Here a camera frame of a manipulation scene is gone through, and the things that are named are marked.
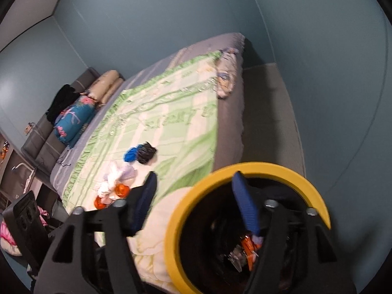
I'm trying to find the white shelf unit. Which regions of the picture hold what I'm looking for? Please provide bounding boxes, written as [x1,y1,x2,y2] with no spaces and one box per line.
[1,134,33,212]

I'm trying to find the yellow rimmed black trash bin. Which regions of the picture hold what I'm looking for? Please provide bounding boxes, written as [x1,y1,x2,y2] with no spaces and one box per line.
[164,162,331,294]

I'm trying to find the wall power socket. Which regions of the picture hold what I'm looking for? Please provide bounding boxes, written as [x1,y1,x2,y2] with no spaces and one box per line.
[24,122,35,135]

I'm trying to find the green floral bed quilt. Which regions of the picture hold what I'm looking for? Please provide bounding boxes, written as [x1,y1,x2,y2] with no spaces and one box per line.
[60,48,240,294]

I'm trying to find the black charging cable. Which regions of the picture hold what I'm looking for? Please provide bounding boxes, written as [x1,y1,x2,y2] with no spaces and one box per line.
[56,149,73,167]

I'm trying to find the blue floral folded quilt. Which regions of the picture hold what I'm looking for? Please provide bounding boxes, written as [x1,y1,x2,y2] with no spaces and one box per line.
[54,95,96,148]

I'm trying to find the black clothing pile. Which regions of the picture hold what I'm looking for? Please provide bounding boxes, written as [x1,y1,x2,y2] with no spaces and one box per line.
[45,84,80,125]

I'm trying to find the pink slippers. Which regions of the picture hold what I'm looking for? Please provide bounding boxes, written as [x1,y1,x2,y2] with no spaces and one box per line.
[1,207,50,257]

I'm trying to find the beige folded quilt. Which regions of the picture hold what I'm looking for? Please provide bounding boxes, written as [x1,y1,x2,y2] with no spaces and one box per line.
[86,70,124,106]

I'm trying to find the bed with grey headboard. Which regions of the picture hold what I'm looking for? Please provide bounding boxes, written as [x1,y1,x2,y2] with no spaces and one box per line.
[21,32,255,294]

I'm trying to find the black bag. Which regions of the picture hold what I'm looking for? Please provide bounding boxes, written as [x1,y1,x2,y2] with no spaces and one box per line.
[136,142,157,165]

